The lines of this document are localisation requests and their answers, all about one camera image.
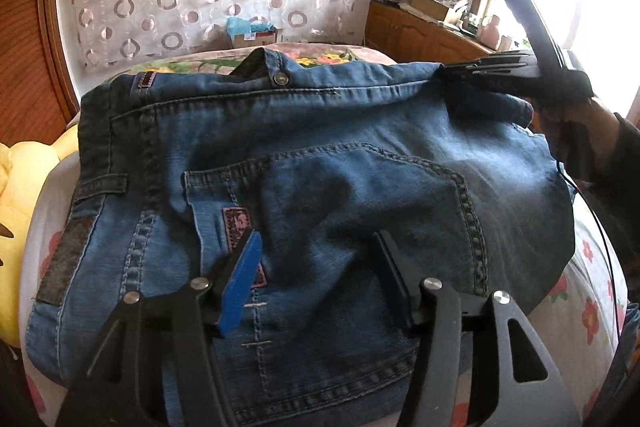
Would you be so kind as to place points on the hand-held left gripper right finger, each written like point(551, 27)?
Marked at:
point(395, 287)

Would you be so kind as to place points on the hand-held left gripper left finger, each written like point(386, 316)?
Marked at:
point(240, 282)

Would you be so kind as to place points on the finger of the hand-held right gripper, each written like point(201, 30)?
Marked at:
point(487, 69)

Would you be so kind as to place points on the blue denim pants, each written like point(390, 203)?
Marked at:
point(325, 147)

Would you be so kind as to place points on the person's right forearm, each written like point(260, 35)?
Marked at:
point(625, 187)

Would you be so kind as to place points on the person's right hand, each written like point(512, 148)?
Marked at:
point(580, 132)

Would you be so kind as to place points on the small pale cup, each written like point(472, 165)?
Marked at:
point(506, 43)

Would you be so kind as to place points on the pink bottle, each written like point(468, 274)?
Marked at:
point(491, 29)

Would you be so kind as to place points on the wooden cabinet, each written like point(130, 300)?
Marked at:
point(415, 34)

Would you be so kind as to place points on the open cardboard box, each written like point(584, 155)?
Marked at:
point(435, 4)

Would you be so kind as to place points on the colourful floral blanket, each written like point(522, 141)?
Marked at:
point(330, 56)

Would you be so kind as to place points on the white quilt with pink flowers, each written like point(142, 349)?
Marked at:
point(590, 307)

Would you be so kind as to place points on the small cardboard box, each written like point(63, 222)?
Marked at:
point(255, 39)

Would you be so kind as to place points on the yellow plush toy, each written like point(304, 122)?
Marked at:
point(20, 187)

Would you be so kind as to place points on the wooden headboard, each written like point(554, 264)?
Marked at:
point(30, 57)

